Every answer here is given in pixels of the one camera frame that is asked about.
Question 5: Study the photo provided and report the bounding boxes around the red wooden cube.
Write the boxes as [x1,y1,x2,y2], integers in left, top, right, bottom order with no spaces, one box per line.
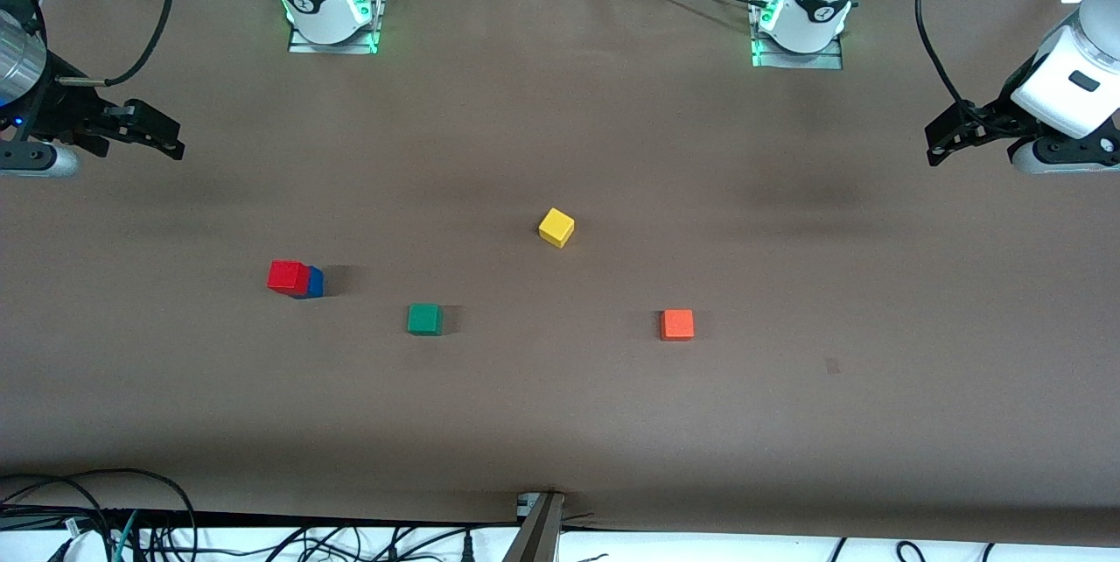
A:
[267,260,311,297]

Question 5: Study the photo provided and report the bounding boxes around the yellow wooden cube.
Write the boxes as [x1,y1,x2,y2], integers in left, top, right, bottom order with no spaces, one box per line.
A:
[538,207,576,249]

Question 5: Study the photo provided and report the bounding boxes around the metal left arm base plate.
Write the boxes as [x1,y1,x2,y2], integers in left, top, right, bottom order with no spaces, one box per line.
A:
[751,0,846,70]

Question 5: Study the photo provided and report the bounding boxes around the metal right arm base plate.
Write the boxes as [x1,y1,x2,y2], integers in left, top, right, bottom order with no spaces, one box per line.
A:
[288,0,382,54]

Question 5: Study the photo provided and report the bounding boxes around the black looped cable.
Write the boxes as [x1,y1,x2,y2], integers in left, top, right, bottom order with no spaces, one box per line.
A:
[0,468,199,562]

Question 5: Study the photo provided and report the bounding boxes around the green cable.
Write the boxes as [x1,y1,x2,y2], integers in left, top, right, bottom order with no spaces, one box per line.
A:
[112,511,141,562]

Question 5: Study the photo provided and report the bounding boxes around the black cable tray bar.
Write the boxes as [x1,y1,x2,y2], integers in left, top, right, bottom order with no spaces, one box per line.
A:
[0,505,519,537]

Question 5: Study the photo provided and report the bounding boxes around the grey metal post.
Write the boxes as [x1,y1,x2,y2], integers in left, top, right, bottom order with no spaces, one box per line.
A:
[503,492,566,562]

